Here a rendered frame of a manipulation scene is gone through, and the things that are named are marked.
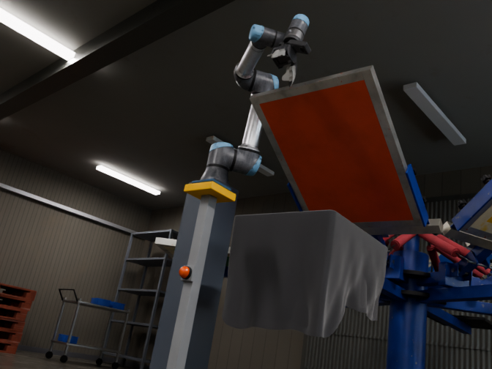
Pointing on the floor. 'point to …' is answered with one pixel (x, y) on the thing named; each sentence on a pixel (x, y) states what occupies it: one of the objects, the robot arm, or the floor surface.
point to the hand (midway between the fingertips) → (282, 72)
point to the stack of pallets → (13, 315)
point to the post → (208, 205)
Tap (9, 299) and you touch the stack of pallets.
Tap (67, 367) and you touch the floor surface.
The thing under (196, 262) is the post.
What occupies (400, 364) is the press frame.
